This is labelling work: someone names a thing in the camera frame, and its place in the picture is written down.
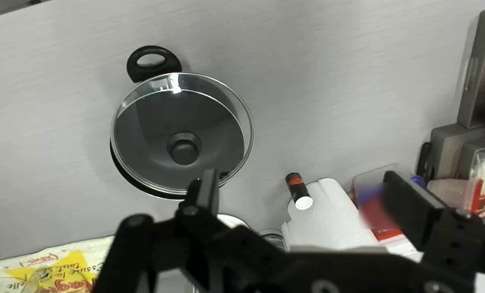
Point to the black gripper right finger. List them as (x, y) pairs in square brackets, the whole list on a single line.
[(411, 206)]

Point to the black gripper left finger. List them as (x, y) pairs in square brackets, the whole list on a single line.
[(204, 196)]

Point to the glass pot lid black knob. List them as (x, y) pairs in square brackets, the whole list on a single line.
[(162, 125)]

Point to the rectangular container blue lid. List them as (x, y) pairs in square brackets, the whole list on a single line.
[(417, 180)]

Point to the rectangular container red lid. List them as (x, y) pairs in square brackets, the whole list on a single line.
[(375, 214)]

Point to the small white saucer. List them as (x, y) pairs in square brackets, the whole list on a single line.
[(233, 221)]

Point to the clear plastic container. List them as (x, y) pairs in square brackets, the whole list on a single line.
[(367, 177)]

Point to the white paper towel roll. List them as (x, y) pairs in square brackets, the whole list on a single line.
[(329, 217)]

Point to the yellow snack bag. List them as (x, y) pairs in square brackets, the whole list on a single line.
[(48, 266)]

